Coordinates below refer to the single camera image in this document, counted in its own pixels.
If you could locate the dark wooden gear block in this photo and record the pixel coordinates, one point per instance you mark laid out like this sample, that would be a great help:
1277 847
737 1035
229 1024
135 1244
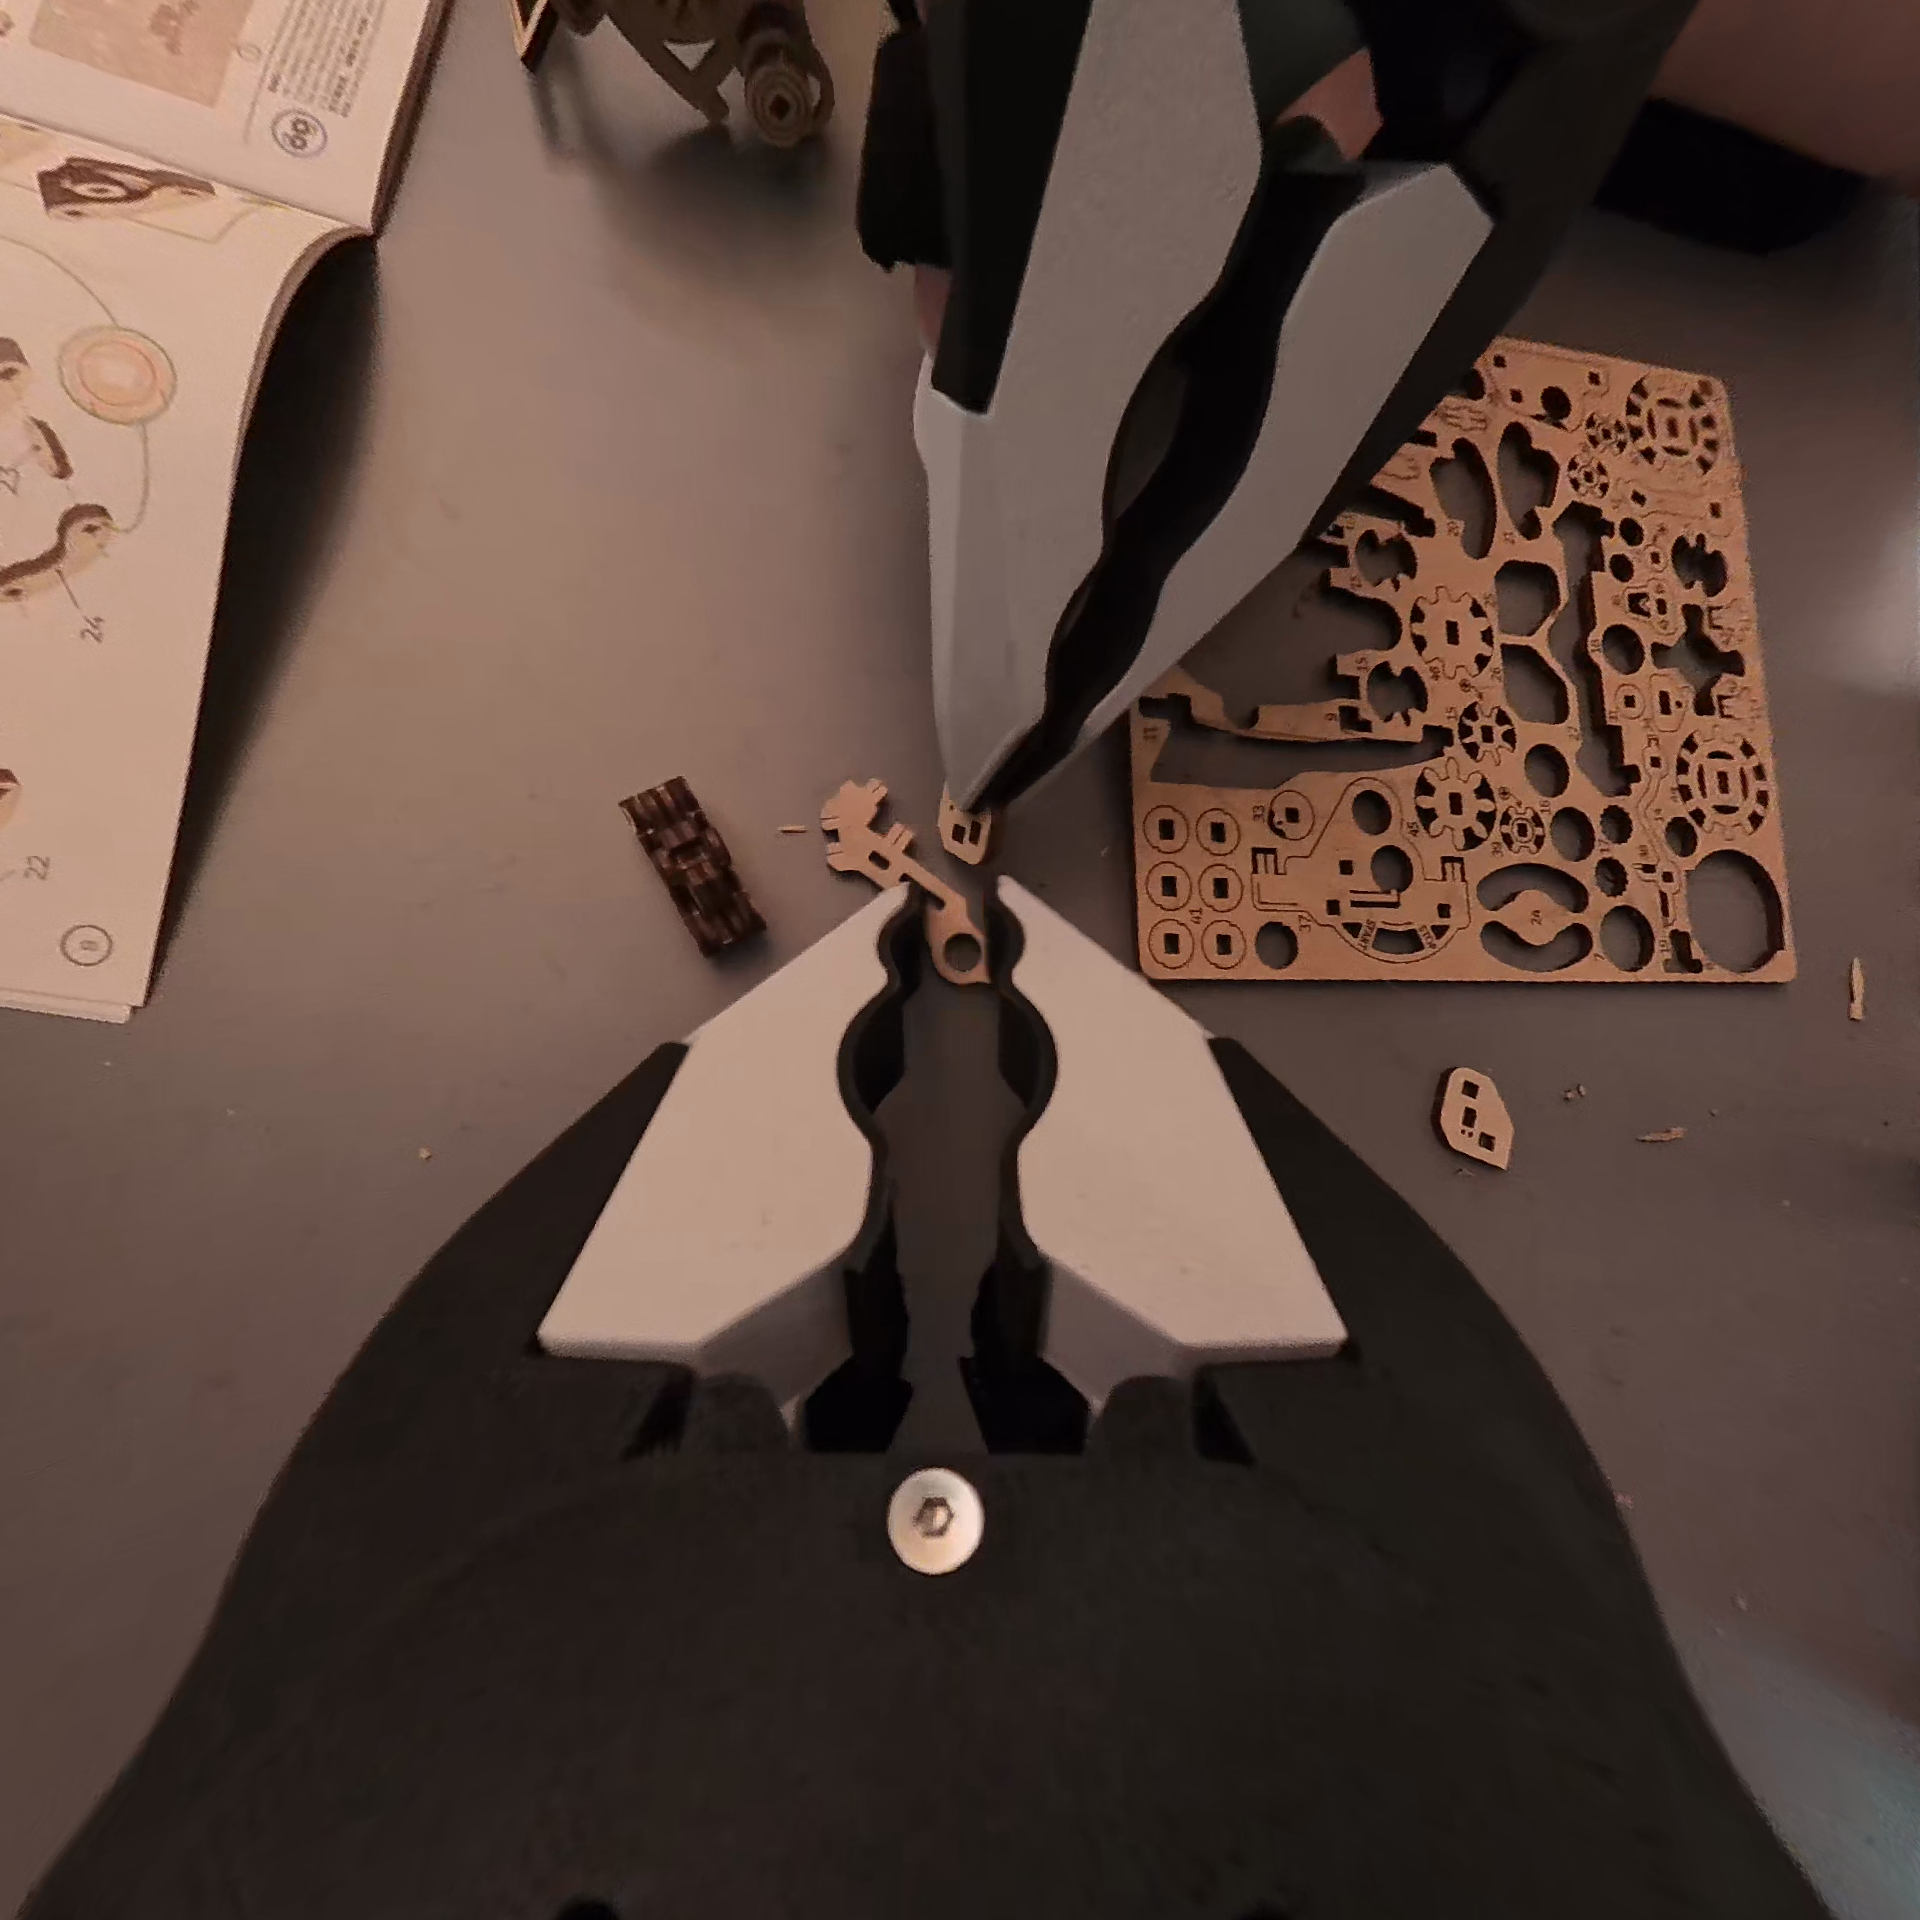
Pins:
690 863

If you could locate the person's right hand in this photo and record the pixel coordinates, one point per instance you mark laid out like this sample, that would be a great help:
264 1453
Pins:
1333 108

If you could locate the person's right forearm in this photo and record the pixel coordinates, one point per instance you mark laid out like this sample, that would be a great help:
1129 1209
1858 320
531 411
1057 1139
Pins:
1785 77

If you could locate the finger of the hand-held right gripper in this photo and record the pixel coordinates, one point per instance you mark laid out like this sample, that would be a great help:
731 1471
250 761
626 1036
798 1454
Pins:
1320 376
1080 181

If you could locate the open instruction booklet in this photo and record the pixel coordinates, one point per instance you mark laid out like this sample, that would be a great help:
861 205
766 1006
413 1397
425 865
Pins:
150 675

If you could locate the small square wooden part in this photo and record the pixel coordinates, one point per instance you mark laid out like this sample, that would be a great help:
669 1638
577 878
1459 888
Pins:
967 849

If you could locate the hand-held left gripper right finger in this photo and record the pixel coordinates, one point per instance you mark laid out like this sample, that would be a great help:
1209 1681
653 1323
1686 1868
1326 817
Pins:
1171 1200

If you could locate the wooden offcut with square holes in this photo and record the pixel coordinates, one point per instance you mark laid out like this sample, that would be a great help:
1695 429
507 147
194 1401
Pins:
1453 1110

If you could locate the key-shaped wooden part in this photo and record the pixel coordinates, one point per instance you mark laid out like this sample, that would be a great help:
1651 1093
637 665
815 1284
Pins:
879 839

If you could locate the assembled wooden model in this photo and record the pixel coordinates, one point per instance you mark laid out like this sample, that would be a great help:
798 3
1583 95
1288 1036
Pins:
674 45

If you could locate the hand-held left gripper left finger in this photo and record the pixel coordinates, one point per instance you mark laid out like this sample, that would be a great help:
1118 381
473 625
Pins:
704 1200

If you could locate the laser-cut wooden parts sheet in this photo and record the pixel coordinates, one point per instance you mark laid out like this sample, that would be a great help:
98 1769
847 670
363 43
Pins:
1245 857

